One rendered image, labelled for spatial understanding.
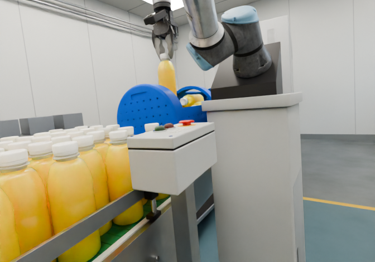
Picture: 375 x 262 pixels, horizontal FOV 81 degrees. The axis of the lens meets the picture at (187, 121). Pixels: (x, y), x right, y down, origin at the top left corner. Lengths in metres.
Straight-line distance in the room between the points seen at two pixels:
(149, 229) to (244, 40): 0.64
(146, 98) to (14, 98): 3.54
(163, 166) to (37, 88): 4.07
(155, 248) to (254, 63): 0.67
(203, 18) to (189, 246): 0.58
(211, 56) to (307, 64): 5.00
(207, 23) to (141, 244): 0.59
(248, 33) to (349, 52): 4.95
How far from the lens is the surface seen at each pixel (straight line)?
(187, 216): 0.50
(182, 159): 0.39
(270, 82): 0.85
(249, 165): 0.84
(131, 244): 0.49
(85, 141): 0.48
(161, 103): 0.79
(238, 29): 0.80
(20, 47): 4.44
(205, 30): 0.71
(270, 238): 0.94
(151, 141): 0.38
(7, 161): 0.42
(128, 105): 0.88
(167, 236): 0.60
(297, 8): 5.97
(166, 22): 0.94
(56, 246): 0.41
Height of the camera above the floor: 1.16
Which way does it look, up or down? 5 degrees down
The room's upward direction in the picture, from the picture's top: 5 degrees counter-clockwise
